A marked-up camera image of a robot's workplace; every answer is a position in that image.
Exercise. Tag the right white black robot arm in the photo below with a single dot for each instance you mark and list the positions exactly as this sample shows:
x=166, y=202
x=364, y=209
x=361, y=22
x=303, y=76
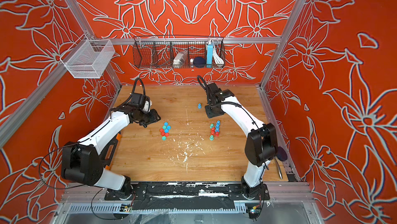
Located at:
x=261, y=145

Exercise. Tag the cluster of coloured stamps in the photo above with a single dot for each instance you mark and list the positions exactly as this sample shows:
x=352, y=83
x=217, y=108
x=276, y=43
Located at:
x=214, y=130

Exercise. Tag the white wire mesh basket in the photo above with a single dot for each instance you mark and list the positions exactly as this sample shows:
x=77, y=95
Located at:
x=89, y=59

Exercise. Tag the dark blue round object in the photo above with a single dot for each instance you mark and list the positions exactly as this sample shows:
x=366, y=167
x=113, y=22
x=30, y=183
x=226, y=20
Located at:
x=199, y=62

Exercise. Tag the metal spoon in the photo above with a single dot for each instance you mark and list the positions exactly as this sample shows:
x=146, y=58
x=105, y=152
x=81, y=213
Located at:
x=278, y=169

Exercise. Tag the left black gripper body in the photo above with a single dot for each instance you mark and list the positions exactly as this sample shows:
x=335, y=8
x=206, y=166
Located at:
x=148, y=117

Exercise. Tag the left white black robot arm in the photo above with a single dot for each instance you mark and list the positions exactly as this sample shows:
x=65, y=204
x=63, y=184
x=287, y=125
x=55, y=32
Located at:
x=81, y=162

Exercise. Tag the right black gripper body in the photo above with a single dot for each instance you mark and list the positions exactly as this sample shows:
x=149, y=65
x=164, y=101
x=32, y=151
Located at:
x=211, y=111

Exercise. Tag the cluster of coloured stamp caps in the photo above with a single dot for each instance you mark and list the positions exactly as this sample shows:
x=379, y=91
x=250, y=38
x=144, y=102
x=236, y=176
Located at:
x=165, y=131

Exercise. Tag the silver pouch in basket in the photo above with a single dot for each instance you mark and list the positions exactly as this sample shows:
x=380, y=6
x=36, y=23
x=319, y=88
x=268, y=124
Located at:
x=180, y=59

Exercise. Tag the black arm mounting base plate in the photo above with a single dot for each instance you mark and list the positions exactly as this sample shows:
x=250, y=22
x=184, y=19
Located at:
x=191, y=196

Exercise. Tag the black wire wall basket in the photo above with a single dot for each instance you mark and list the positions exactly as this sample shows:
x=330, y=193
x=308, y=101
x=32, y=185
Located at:
x=177, y=52

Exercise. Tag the light blue box in basket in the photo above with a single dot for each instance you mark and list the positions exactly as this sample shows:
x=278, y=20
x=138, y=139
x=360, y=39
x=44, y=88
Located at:
x=209, y=55

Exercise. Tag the dark blue round pad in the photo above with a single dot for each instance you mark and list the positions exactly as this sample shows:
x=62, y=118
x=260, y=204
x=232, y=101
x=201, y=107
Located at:
x=282, y=154

